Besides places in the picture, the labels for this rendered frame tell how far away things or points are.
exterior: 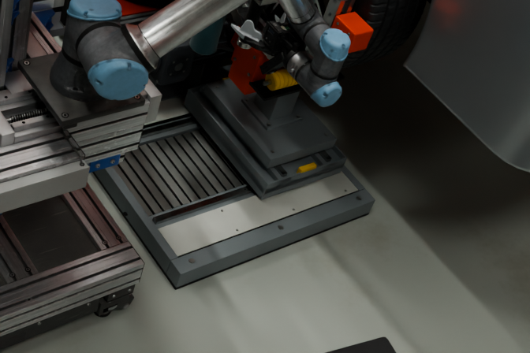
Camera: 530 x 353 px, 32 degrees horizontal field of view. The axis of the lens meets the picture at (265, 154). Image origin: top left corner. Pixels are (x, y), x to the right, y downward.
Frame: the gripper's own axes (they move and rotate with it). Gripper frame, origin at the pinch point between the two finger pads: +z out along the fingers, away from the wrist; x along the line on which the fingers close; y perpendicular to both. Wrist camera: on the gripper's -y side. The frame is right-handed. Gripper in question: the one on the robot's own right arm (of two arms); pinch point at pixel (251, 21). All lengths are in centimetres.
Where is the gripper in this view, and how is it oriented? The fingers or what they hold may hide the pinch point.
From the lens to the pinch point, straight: 259.2
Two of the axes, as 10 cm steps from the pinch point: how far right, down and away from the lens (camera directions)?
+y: 2.7, -7.0, -6.6
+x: -7.8, 2.4, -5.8
